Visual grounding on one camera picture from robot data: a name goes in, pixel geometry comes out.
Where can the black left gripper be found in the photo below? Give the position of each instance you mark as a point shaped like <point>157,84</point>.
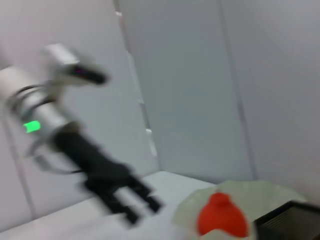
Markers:
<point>92,160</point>

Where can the orange knitted toy fruit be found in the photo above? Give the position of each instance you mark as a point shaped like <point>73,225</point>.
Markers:
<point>221,217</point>

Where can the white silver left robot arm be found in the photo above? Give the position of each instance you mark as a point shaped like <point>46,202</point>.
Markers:
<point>30,107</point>

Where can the translucent green plastic fruit bowl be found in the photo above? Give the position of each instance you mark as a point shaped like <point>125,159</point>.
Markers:
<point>265,195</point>

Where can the black mesh pen holder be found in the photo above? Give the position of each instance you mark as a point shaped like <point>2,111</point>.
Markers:
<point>290,222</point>

